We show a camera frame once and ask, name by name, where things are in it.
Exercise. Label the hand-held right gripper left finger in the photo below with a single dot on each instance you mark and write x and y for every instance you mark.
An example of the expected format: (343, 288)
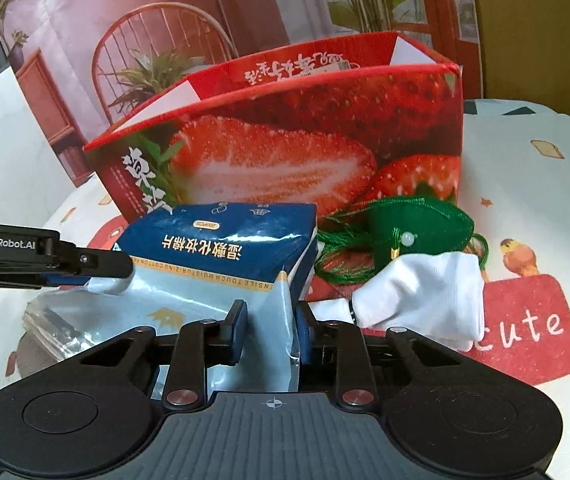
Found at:
(239, 332)

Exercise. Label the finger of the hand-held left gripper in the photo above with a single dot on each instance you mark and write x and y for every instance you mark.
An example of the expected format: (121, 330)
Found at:
(40, 281)
(100, 262)

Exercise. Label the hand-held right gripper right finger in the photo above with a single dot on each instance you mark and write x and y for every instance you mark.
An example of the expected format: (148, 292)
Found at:
(303, 332)

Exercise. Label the blue cotton pad packet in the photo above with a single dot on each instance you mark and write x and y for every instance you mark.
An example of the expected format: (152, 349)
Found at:
(215, 260)

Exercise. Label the red strawberry print cardboard box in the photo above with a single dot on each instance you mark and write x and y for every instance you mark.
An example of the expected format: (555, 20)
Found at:
(285, 150)

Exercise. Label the clear plastic bag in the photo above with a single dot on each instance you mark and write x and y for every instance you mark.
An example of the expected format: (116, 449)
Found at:
(55, 322)

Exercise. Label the white sock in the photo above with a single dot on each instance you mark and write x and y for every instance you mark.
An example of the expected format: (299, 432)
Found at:
(425, 290)

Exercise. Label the green tasselled cloth pouch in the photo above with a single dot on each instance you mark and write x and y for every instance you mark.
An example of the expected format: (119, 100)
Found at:
(425, 225)

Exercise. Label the printed tablecloth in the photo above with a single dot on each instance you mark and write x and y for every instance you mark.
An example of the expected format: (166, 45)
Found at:
(515, 185)

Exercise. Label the wall poster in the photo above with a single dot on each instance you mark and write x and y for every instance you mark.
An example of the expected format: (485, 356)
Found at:
(265, 10)

